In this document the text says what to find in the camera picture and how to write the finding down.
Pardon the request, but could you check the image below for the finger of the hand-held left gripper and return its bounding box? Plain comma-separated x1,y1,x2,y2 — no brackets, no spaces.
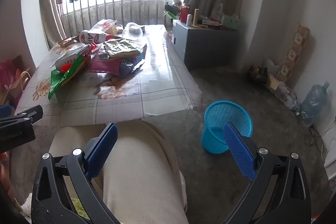
16,105,44,125

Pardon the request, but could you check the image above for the pile of clear plastic bags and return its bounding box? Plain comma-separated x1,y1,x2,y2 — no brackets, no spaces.
268,77,300,110

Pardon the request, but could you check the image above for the white red carton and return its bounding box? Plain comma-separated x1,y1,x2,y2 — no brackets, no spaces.
201,18,221,26

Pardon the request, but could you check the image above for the white drink bottle red cap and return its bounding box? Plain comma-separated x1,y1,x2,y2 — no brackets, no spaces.
79,29,114,45

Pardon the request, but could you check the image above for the blue water jug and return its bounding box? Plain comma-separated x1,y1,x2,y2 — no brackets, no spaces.
299,81,330,127

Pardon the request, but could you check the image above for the crumpled yellow-green packet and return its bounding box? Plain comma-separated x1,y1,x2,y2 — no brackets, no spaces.
104,39,147,60

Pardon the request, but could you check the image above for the blue plastic waste basket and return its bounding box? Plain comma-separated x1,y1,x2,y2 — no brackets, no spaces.
201,101,254,154

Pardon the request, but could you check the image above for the green snack packet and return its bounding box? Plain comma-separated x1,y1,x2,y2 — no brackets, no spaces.
48,55,91,100

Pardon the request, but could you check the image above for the floral tablecloth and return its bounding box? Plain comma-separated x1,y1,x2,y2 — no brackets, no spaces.
14,25,202,127

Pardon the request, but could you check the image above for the yellow cardboard piece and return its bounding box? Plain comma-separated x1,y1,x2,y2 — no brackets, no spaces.
266,74,280,89

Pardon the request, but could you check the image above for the grey cabinet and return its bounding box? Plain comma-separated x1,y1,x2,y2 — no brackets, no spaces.
172,20,240,71

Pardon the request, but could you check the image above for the green tissue box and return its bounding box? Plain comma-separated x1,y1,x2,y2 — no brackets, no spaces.
222,14,241,30

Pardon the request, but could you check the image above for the white red flat box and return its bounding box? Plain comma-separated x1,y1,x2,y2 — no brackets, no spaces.
54,44,91,69

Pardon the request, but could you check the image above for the narrow beige curtain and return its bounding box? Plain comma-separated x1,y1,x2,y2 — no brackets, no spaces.
39,0,69,50

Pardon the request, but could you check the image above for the tall cardboard box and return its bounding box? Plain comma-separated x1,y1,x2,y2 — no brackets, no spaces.
276,24,311,83

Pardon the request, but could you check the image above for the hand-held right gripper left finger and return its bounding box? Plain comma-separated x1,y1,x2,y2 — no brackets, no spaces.
31,123,121,224

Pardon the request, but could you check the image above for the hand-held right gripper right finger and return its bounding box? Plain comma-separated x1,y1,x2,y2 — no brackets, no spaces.
222,122,311,224

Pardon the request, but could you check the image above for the pink snack packet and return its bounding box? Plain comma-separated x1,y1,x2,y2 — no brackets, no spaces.
89,52,124,75

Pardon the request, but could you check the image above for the pink plastic bag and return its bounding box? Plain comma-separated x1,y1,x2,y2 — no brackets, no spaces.
0,55,32,104

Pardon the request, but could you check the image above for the purple snack packet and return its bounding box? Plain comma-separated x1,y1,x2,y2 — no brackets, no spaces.
119,56,146,78

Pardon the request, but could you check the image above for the red thermos bottle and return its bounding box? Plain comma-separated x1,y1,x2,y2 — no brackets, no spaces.
180,3,191,23

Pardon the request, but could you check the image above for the clear plastic container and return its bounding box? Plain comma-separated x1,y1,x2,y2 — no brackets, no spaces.
122,22,144,39

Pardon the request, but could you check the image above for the dark small basket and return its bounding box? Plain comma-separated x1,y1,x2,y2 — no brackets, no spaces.
248,65,268,83

